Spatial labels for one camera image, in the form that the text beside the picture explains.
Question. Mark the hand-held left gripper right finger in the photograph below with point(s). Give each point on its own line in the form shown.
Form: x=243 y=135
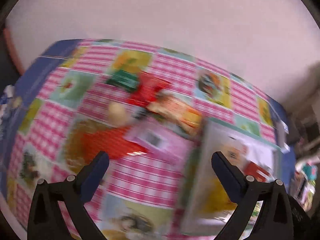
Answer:
x=226 y=177

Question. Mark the pink snack packet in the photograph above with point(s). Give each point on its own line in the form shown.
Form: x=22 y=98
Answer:
x=170 y=150

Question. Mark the blue white crumpled packet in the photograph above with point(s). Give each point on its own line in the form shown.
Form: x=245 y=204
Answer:
x=7 y=97

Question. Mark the black charger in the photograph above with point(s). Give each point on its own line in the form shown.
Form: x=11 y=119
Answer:
x=293 y=130

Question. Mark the red checked packet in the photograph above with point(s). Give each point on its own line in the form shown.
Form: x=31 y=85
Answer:
x=107 y=142

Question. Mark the pale yellow round snack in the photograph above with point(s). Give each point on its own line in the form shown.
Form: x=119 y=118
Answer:
x=117 y=112

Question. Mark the beige orange bread packet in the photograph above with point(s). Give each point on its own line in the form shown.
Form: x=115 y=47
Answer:
x=175 y=111

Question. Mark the teal-edged white cardboard tray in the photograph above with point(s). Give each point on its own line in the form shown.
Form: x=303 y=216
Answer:
x=215 y=140

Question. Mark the dark red snack box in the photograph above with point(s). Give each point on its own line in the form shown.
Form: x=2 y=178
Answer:
x=257 y=171

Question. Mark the teal toy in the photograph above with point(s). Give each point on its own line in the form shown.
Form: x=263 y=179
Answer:
x=312 y=171

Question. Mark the pink checked fruit-print tablecloth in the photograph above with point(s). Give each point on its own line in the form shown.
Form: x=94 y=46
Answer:
x=140 y=180

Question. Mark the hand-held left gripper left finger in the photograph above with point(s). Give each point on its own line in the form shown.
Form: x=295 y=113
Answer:
x=96 y=177

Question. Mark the white power strip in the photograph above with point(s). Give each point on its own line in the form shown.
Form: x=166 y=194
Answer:
x=283 y=130

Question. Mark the red snack packet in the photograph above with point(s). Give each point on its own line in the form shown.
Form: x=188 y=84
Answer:
x=147 y=90

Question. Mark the green snack packet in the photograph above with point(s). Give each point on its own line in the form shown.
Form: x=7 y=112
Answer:
x=122 y=78

